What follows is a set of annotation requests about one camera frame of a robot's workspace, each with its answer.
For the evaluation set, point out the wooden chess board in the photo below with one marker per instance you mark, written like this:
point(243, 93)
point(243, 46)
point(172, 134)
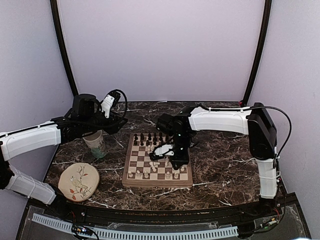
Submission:
point(137, 158)

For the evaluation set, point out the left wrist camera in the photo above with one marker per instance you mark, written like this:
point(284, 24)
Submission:
point(109, 102)

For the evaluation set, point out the black frame post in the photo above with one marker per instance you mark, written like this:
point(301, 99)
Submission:
point(258, 52)
point(62, 46)

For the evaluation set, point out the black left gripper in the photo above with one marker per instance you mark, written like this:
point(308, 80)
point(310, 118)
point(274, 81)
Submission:
point(113, 127)

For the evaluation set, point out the bird painted ceramic plate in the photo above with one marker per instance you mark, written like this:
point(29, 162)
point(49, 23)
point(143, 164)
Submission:
point(79, 182)

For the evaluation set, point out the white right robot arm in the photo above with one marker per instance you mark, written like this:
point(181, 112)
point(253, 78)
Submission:
point(255, 122)

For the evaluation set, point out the grey slotted cable duct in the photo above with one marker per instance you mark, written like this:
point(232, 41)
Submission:
point(136, 232)

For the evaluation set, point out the black chess rook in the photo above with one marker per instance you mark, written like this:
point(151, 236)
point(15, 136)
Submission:
point(135, 142)

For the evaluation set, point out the right black frame post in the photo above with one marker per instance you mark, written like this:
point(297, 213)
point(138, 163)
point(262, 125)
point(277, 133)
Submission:
point(258, 52)

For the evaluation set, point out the left black frame post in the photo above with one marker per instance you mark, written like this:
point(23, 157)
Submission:
point(62, 46)

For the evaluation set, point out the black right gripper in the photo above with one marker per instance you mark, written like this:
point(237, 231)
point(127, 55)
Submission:
point(181, 160)

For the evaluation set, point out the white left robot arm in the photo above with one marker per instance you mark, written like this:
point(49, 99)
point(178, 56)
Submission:
point(54, 132)

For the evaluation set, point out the floral ceramic mug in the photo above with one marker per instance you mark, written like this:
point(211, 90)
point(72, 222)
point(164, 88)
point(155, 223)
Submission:
point(96, 144)

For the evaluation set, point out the black front rail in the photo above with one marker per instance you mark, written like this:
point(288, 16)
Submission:
point(101, 215)

